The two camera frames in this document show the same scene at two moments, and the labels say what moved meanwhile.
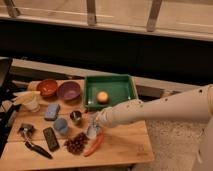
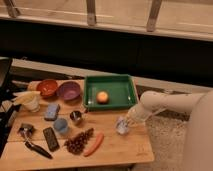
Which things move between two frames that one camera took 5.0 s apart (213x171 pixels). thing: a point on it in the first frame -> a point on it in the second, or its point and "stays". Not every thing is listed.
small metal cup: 76,115 stays
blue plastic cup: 61,125 stays
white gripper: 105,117 -> 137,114
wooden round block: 32,86 stays
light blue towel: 92,126 -> 122,125
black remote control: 51,139 stays
